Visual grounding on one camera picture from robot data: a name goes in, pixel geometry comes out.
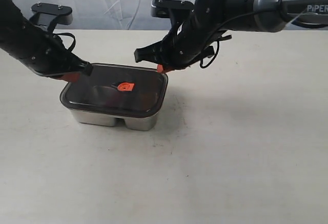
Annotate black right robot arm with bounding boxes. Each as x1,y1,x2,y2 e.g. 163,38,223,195
134,0,327,73

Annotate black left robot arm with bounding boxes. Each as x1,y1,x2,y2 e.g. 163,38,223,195
1,0,93,82

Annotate dark translucent lunch box lid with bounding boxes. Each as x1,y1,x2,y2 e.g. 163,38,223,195
59,63,169,119

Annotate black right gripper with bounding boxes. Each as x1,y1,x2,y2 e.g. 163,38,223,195
134,7,216,75

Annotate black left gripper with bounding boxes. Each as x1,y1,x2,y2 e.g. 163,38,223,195
15,19,93,83

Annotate stainless steel lunch box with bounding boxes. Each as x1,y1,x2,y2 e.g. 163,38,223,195
59,63,169,132

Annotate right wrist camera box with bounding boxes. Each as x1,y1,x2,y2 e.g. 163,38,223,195
151,0,194,18

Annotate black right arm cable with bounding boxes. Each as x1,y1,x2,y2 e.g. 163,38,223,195
199,8,328,69

